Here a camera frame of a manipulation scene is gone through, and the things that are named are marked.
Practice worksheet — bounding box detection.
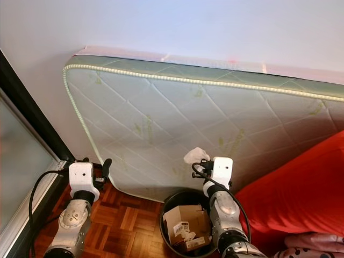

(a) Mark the white tissue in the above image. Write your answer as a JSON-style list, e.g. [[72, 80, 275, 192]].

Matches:
[[183, 146, 211, 165]]

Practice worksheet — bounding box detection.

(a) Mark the white green quilted mattress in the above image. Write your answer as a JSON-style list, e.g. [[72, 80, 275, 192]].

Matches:
[[63, 54, 344, 203]]

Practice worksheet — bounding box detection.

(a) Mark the brown cardboard box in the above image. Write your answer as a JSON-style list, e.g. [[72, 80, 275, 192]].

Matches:
[[162, 205, 211, 253]]

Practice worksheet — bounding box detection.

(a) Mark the black framed frosted glass door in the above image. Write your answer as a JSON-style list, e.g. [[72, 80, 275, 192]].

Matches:
[[0, 51, 69, 258]]

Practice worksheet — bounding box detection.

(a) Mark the large red sofa cushion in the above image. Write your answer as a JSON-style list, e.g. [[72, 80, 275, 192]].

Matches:
[[233, 131, 344, 256]]

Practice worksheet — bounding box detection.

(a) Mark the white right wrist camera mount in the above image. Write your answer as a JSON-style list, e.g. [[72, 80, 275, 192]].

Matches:
[[212, 156, 234, 185]]

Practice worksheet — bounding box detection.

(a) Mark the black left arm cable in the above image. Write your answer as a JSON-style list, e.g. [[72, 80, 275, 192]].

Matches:
[[27, 169, 74, 258]]

